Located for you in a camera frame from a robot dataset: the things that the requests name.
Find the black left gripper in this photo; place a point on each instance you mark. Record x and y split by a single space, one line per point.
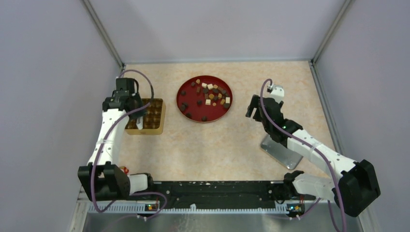
137 95

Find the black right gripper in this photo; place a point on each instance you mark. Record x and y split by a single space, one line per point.
254 104

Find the steel serving tongs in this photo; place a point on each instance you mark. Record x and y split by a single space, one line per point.
140 123

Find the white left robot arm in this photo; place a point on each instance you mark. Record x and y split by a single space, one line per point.
101 178

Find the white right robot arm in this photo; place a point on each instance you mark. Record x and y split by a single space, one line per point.
352 185

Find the gold chocolate box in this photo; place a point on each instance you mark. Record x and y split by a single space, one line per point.
153 120

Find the dark oval chocolate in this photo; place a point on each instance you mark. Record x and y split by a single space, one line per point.
182 108

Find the red round tray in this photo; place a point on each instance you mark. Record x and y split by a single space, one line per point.
195 102

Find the silver box lid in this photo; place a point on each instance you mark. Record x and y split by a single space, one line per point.
287 158

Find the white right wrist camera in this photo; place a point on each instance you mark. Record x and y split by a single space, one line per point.
276 92

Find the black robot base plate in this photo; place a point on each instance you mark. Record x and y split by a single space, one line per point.
220 194

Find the white cable duct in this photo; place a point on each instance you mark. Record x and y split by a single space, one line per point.
140 208

